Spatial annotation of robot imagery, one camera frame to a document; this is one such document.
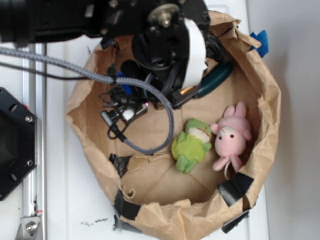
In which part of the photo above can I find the black gripper body with motor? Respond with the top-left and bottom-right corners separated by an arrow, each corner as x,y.
101,0 -> 226,109

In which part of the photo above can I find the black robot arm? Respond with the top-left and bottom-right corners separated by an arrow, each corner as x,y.
0,0 -> 226,107

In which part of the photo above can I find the dark green toy cucumber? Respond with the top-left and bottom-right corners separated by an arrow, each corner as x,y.
195,61 -> 233,99

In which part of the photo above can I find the blue tape strip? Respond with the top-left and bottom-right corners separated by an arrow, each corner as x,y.
250,30 -> 269,58

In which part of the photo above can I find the pink plush bunny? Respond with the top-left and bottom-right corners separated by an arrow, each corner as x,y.
210,101 -> 252,180

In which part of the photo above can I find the green plush frog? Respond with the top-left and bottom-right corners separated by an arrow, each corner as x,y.
171,118 -> 212,175

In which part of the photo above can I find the brown paper bag tray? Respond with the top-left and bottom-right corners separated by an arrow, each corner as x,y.
66,11 -> 281,240

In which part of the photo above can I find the grey braided cable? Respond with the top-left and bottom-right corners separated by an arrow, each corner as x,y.
0,46 -> 175,155

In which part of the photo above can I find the wrist camera with cables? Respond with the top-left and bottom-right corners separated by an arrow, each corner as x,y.
99,60 -> 158,140

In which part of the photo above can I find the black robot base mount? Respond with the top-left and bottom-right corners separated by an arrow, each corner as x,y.
0,87 -> 37,201

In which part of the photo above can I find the aluminium frame rail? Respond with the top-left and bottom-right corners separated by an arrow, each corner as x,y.
15,58 -> 47,240

